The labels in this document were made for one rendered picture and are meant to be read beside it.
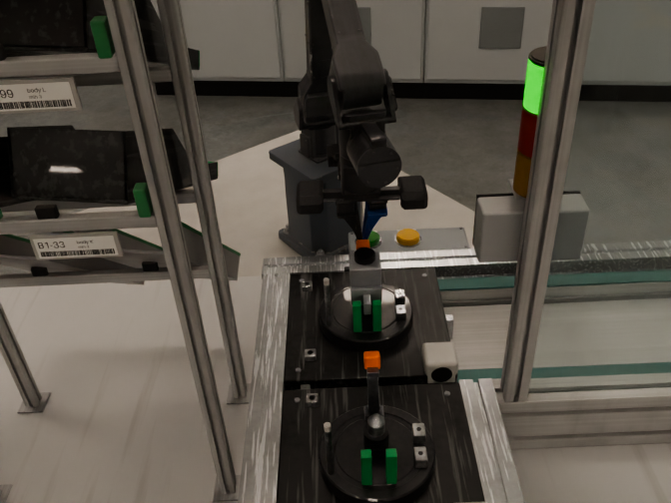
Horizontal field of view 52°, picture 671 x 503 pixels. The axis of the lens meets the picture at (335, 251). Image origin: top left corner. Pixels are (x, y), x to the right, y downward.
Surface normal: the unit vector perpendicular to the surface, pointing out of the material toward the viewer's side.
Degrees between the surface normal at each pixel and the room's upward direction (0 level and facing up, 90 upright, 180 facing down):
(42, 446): 0
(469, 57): 90
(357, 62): 29
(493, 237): 90
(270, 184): 0
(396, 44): 90
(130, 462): 0
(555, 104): 90
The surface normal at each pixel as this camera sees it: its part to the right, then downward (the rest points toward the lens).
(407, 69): -0.14, 0.59
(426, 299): -0.04, -0.80
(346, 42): 0.07, -0.43
